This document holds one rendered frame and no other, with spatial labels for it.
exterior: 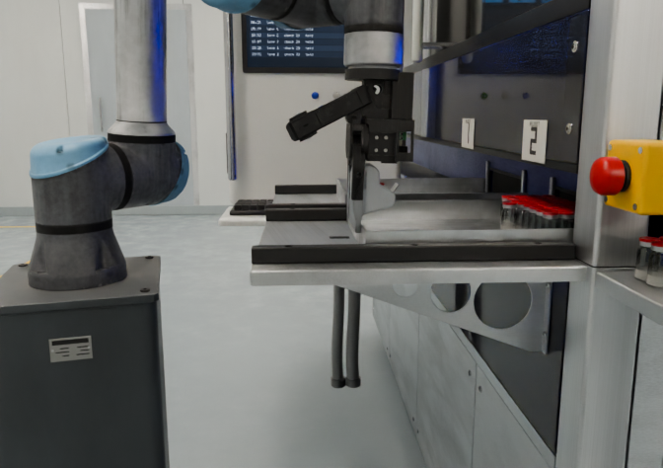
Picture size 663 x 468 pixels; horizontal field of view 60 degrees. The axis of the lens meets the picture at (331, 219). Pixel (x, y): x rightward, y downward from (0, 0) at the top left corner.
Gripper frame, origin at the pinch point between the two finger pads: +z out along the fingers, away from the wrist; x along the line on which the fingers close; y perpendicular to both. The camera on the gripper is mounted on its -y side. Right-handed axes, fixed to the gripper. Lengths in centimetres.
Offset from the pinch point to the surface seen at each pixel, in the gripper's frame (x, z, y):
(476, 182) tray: 54, 0, 33
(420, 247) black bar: -8.0, 1.4, 7.7
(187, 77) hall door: 543, -49, -125
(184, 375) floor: 149, 93, -54
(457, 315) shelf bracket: -1.1, 12.6, 14.7
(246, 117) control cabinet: 89, -13, -23
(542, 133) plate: 4.2, -12.2, 26.7
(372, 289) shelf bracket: -1.1, 9.0, 2.8
